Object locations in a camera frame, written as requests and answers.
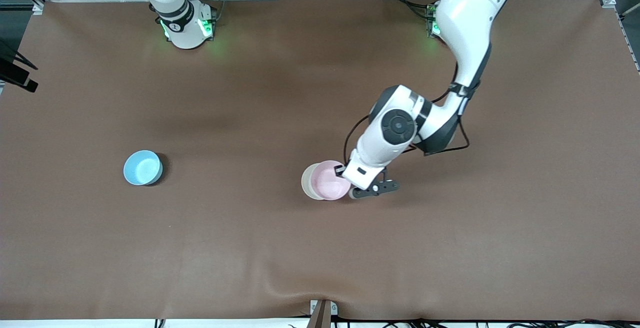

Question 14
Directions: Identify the pink bowl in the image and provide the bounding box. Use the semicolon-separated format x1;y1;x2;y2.
310;160;352;201

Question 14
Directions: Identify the blue bowl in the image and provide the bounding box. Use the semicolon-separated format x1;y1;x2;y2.
123;150;163;186

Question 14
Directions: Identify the white bowl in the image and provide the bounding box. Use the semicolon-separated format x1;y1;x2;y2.
301;163;326;201

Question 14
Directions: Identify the brown table mat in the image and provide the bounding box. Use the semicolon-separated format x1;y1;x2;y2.
0;0;640;321

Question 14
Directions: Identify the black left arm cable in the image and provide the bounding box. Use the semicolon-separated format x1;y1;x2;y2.
343;63;481;164

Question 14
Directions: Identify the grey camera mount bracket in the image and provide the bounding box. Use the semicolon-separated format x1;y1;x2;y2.
306;299;339;328

